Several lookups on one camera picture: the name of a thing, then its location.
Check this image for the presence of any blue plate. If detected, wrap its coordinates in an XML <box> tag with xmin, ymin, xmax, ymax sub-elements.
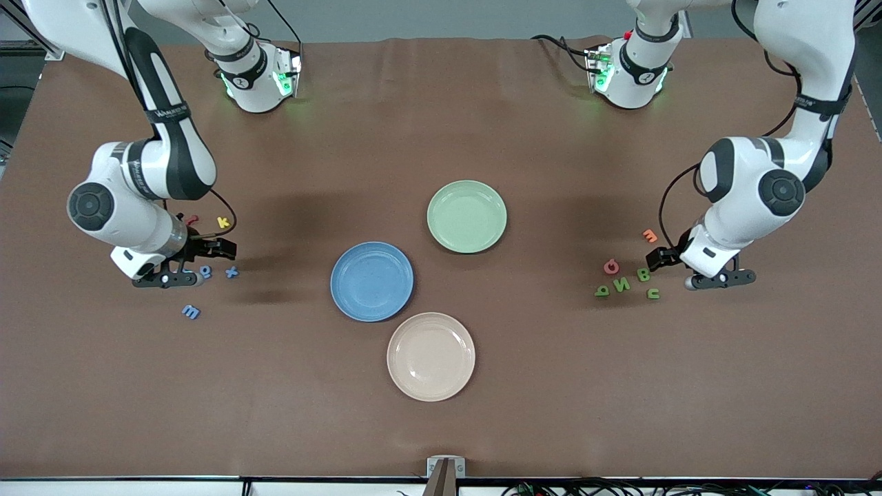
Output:
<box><xmin>330</xmin><ymin>241</ymin><xmax>415</xmax><ymax>323</ymax></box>

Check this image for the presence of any brown table cover mat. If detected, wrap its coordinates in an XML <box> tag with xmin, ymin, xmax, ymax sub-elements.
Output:
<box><xmin>0</xmin><ymin>36</ymin><xmax>882</xmax><ymax>481</ymax></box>

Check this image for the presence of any green plate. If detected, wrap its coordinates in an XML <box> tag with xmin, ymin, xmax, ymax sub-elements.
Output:
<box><xmin>427</xmin><ymin>180</ymin><xmax>508</xmax><ymax>254</ymax></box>

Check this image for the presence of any beige pink plate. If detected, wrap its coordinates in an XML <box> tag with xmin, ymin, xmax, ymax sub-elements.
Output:
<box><xmin>387</xmin><ymin>312</ymin><xmax>476</xmax><ymax>402</ymax></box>

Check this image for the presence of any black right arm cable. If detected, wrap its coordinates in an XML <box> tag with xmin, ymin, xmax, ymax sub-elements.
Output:
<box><xmin>100</xmin><ymin>0</ymin><xmax>238</xmax><ymax>240</ymax></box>

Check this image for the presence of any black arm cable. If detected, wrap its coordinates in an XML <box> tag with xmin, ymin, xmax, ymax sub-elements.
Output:
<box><xmin>100</xmin><ymin>0</ymin><xmax>238</xmax><ymax>240</ymax></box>
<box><xmin>659</xmin><ymin>0</ymin><xmax>803</xmax><ymax>243</ymax></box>

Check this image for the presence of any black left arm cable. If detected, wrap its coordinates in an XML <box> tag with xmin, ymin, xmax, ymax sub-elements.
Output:
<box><xmin>659</xmin><ymin>0</ymin><xmax>803</xmax><ymax>243</ymax></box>

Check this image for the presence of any grey aluminium frame post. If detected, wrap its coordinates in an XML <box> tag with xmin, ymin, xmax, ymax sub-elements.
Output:
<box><xmin>854</xmin><ymin>0</ymin><xmax>882</xmax><ymax>32</ymax></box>
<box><xmin>0</xmin><ymin>0</ymin><xmax>66</xmax><ymax>61</ymax></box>

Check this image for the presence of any white table front rail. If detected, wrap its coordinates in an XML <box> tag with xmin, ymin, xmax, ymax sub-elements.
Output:
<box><xmin>0</xmin><ymin>479</ymin><xmax>882</xmax><ymax>496</ymax></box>

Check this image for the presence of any thin black base cable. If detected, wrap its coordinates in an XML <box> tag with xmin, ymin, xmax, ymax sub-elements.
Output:
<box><xmin>266</xmin><ymin>0</ymin><xmax>304</xmax><ymax>45</ymax></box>

